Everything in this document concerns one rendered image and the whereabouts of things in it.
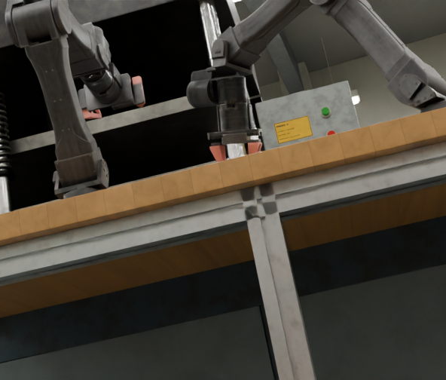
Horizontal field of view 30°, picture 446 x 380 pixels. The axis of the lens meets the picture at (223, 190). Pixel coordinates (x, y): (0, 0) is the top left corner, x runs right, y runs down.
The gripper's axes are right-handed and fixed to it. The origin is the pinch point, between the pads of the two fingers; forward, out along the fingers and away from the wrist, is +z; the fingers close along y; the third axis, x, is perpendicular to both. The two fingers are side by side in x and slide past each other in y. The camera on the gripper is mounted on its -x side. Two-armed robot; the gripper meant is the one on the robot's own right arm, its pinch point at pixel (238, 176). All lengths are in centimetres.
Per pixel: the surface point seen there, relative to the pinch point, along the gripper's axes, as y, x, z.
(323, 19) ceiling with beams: 1, -646, -125
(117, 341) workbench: 23.4, 14.3, 28.7
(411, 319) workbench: -31.0, 14.0, 27.1
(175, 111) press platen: 32, -95, -19
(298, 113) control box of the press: -6, -96, -15
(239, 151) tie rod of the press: 11, -79, -5
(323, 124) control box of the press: -14, -95, -11
